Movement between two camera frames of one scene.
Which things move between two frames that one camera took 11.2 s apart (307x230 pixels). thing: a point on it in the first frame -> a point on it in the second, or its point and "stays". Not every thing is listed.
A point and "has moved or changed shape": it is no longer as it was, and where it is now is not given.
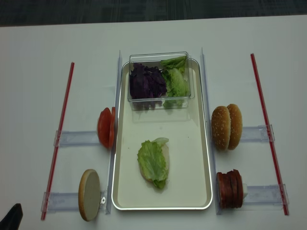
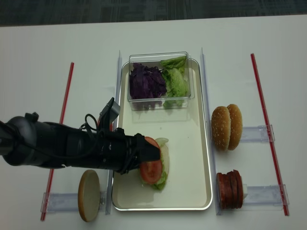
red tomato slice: (111, 122) has moved or changed shape
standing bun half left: (89, 194) stays
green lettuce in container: (174, 72) stays
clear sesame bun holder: (261, 133) stays
